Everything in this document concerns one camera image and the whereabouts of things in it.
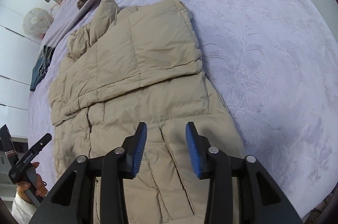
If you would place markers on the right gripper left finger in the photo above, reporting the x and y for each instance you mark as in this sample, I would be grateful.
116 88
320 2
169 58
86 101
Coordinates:
71 200

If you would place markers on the folded blue jeans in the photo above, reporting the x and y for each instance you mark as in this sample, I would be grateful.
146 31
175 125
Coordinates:
41 67

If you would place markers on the white wardrobe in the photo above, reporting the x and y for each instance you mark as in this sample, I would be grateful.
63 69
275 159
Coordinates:
18 55

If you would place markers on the person's left hand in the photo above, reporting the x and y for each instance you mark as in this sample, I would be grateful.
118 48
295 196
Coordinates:
41 189

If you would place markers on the purple bed blanket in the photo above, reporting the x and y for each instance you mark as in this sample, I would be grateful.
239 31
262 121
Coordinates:
274 63

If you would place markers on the white plastic bag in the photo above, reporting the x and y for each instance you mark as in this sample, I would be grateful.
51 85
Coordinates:
37 21

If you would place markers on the beige puffer jacket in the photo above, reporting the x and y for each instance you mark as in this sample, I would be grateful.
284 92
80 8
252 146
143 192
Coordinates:
141 64

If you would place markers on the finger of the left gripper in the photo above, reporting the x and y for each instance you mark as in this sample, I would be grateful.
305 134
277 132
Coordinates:
38 147

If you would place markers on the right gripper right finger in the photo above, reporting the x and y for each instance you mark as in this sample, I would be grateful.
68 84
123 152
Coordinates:
261 200

